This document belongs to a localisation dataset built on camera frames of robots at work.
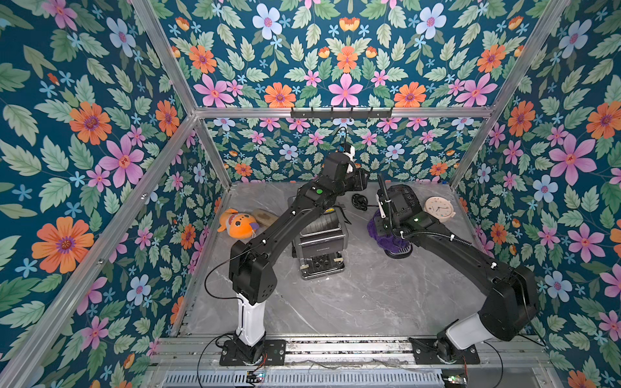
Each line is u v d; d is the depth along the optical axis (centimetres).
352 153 72
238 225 93
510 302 43
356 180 70
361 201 108
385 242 81
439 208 108
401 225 61
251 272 47
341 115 93
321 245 71
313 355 75
